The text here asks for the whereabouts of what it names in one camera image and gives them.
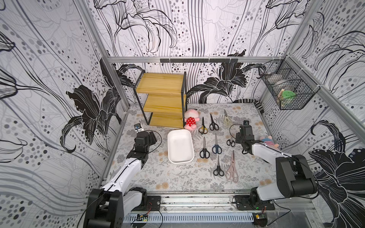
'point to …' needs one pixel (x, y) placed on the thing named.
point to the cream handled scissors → (227, 122)
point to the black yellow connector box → (260, 219)
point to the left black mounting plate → (153, 204)
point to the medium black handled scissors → (218, 171)
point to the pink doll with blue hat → (270, 142)
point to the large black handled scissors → (213, 126)
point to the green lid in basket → (286, 94)
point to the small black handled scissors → (231, 143)
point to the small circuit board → (142, 218)
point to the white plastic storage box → (180, 146)
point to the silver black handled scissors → (205, 153)
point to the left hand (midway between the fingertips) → (150, 135)
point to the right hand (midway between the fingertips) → (243, 133)
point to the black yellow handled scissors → (203, 129)
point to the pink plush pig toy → (191, 118)
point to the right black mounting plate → (242, 203)
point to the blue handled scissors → (216, 148)
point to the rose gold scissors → (232, 171)
